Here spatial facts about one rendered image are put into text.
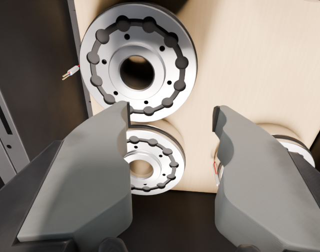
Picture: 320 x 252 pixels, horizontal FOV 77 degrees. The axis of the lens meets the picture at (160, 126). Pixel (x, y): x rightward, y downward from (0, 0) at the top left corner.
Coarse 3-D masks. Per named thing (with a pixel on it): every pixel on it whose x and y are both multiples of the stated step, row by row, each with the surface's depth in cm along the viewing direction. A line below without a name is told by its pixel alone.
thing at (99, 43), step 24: (96, 24) 16; (120, 24) 16; (144, 24) 16; (168, 24) 15; (96, 48) 17; (168, 48) 16; (192, 48) 16; (96, 72) 18; (168, 72) 17; (192, 72) 17; (96, 96) 19; (120, 96) 19; (168, 96) 18; (144, 120) 20
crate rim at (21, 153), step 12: (0, 72) 11; (0, 84) 12; (0, 96) 12; (0, 108) 13; (12, 108) 12; (0, 120) 13; (12, 120) 13; (0, 132) 13; (12, 132) 13; (24, 132) 14; (12, 144) 14; (24, 144) 14; (12, 156) 14; (24, 156) 14
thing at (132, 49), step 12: (120, 48) 16; (132, 48) 16; (144, 48) 16; (120, 60) 16; (156, 60) 16; (108, 72) 17; (120, 72) 17; (156, 72) 17; (120, 84) 18; (156, 84) 17; (132, 96) 18; (144, 96) 18
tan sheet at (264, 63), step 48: (96, 0) 17; (144, 0) 17; (192, 0) 17; (240, 0) 17; (288, 0) 17; (240, 48) 19; (288, 48) 18; (192, 96) 22; (240, 96) 21; (288, 96) 21; (192, 144) 25
